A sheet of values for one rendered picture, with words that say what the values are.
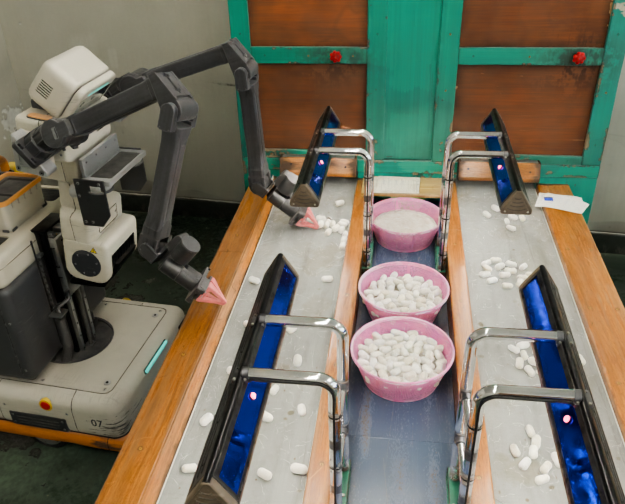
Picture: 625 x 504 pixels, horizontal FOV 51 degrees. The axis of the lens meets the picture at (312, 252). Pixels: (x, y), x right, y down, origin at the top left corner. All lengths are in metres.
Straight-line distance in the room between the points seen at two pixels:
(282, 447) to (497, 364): 0.60
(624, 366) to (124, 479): 1.20
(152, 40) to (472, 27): 1.87
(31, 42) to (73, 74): 2.06
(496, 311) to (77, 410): 1.45
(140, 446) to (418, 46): 1.61
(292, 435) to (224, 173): 2.48
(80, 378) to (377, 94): 1.49
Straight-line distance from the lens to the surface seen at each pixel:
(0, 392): 2.62
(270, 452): 1.51
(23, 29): 4.09
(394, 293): 1.95
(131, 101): 1.73
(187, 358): 1.73
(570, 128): 2.58
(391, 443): 1.61
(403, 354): 1.74
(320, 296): 1.94
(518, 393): 1.12
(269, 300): 1.31
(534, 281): 1.44
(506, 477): 1.50
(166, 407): 1.61
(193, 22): 3.58
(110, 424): 2.44
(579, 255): 2.20
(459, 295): 1.93
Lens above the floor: 1.87
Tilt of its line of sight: 32 degrees down
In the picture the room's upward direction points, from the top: 2 degrees counter-clockwise
